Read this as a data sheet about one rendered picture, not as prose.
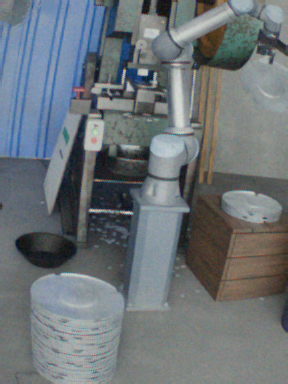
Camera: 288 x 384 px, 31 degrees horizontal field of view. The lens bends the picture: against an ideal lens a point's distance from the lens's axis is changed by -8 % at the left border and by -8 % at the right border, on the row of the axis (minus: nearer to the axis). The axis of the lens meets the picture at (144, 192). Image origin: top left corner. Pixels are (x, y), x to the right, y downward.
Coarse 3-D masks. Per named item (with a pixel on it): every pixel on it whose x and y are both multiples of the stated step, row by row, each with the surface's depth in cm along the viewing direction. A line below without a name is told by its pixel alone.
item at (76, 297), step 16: (32, 288) 160; (48, 288) 162; (64, 288) 163; (80, 288) 165; (96, 288) 168; (112, 288) 169; (48, 304) 153; (64, 304) 155; (80, 304) 155; (96, 304) 158; (112, 304) 160; (80, 320) 147; (96, 320) 149
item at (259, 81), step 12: (252, 72) 218; (264, 72) 215; (276, 72) 212; (252, 84) 224; (264, 84) 221; (276, 84) 218; (252, 96) 229; (264, 96) 226; (276, 96) 223; (264, 108) 231; (276, 108) 228
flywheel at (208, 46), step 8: (216, 0) 258; (224, 0) 255; (200, 8) 291; (208, 8) 282; (224, 24) 263; (216, 32) 269; (224, 32) 247; (200, 40) 285; (208, 40) 282; (216, 40) 269; (200, 48) 285; (208, 48) 271; (216, 48) 259; (208, 56) 271
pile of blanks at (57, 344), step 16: (32, 304) 157; (32, 320) 158; (48, 320) 149; (64, 320) 147; (112, 320) 153; (32, 336) 160; (48, 336) 151; (64, 336) 149; (80, 336) 149; (96, 336) 150; (112, 336) 156; (32, 352) 164; (48, 352) 153; (64, 352) 151; (80, 352) 152; (96, 352) 154; (112, 352) 160; (48, 368) 156; (64, 368) 154; (80, 368) 153; (96, 368) 156; (112, 368) 164
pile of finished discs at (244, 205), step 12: (228, 192) 248; (240, 192) 252; (252, 192) 253; (228, 204) 233; (240, 204) 236; (252, 204) 236; (264, 204) 238; (276, 204) 243; (240, 216) 229; (252, 216) 227; (264, 216) 226; (276, 216) 231
